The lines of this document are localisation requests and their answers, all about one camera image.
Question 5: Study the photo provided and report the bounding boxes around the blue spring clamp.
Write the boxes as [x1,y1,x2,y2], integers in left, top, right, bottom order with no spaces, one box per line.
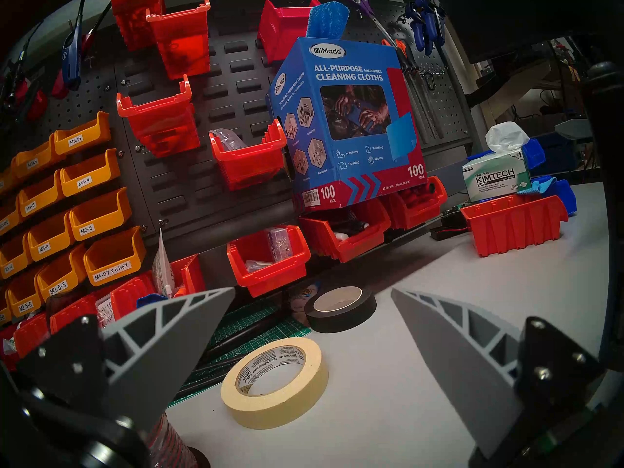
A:
[422,0,447,48]
[405,0,432,56]

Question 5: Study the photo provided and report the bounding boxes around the green cutting mat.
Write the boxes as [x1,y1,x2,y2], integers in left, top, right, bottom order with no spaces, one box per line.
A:
[168,304,312,407]

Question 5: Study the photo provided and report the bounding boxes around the beige masking tape roll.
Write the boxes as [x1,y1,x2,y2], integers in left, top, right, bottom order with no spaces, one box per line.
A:
[220,337,329,430]

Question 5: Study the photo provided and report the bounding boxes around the red wire spool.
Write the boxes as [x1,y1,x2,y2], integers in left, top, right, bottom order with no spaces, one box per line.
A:
[146,411,211,468]

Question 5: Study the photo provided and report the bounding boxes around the yellow bin labelled M3-4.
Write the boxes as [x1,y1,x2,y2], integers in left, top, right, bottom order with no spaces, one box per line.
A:
[59,149,121,197]

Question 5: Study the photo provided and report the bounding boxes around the yellow bin labelled M4-6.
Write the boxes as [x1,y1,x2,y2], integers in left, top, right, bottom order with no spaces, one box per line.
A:
[17,170,64,218]

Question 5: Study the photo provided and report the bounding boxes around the yellow bin labelled M2.5-5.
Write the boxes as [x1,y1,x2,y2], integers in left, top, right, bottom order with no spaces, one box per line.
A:
[37,245,87,301]

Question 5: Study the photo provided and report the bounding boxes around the blue cleaning cloths box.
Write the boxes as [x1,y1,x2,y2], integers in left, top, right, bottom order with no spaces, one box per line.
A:
[266,37,428,213]

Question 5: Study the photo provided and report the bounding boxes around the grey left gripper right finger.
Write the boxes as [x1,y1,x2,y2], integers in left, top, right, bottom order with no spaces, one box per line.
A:
[391,288,606,468]

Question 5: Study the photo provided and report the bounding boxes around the light blue cloth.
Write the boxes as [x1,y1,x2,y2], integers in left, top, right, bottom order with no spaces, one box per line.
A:
[519,175,556,195]

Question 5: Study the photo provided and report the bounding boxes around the small blue plastic bin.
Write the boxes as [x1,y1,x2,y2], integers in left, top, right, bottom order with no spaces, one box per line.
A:
[539,178,577,215]

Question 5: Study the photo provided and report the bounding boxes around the yellow bin labelled M3X6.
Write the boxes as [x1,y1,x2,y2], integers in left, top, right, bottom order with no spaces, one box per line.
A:
[54,111,112,155]

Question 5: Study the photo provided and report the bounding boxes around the yellow bin labelled M3-8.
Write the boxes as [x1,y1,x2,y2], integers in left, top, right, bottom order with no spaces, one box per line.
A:
[27,211,75,262]

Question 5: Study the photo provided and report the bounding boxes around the clear plastic bag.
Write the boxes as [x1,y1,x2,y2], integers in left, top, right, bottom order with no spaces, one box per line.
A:
[210,128,247,152]

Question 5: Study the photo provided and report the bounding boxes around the white paper packet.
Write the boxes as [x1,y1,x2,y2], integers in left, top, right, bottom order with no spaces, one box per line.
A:
[152,228,175,297]

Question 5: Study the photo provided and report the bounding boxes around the crimson plastic storage bin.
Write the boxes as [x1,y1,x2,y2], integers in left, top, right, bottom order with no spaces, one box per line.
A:
[257,0,321,64]

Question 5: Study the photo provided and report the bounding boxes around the orange black screwdriver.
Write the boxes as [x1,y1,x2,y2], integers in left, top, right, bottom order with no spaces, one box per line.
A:
[396,39,444,141]

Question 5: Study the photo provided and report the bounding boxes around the dark grey pegboard panel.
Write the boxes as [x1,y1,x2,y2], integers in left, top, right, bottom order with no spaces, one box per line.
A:
[0,0,473,277]

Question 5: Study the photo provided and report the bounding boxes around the blue microfiber cloth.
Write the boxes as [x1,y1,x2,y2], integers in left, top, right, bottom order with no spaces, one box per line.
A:
[306,1,351,39]

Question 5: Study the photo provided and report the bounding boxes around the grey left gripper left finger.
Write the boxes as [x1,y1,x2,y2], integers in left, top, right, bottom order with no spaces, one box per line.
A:
[17,287,236,432]

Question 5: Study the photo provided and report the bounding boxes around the black tape roll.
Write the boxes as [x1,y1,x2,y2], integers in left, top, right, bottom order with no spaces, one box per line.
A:
[304,286,377,333]

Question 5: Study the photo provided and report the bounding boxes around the black clamp tool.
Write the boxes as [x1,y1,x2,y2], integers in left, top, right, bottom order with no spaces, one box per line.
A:
[0,23,44,112]

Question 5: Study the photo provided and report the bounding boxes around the yellow bin labelled M2.5-6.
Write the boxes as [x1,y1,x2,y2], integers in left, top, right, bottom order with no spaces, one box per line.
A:
[6,268,43,318]

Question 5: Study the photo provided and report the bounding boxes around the large blue plastic bin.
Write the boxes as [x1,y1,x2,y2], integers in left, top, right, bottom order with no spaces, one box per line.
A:
[468,138,546,170]

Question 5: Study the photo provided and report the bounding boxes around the black electronic box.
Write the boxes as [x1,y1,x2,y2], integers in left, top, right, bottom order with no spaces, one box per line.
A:
[429,206,471,241]

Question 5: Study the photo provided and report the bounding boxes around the yellow bin labelled M3-6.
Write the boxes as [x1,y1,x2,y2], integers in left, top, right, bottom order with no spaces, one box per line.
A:
[68,187,132,241]

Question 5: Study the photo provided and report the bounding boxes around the Kimtech tissue box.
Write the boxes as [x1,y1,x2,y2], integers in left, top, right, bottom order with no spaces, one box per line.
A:
[462,122,533,202]

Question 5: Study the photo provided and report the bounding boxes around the yellow bin labelled M4 HEX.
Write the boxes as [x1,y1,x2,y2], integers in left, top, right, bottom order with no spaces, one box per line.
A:
[83,227,147,286]

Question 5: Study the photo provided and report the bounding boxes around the blue handled tool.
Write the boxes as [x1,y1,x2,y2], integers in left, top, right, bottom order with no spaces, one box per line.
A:
[61,0,88,90]

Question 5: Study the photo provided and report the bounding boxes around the red plastic storage bin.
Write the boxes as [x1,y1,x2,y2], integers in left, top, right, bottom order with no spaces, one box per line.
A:
[14,312,50,358]
[461,195,569,257]
[111,272,156,321]
[145,0,211,80]
[117,75,201,158]
[210,118,288,192]
[106,0,166,52]
[227,225,312,298]
[385,175,448,230]
[49,292,98,335]
[298,199,392,264]
[168,254,206,297]

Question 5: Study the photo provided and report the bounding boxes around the yellow bin labelled M3X8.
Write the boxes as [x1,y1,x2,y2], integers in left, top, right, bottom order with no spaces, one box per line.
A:
[12,135,66,179]

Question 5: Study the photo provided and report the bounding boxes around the black monitor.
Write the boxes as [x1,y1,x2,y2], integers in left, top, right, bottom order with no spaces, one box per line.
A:
[431,0,624,65]

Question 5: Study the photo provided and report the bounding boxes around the clear plastic parts box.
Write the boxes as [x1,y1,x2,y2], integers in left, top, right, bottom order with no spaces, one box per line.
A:
[266,227,294,263]

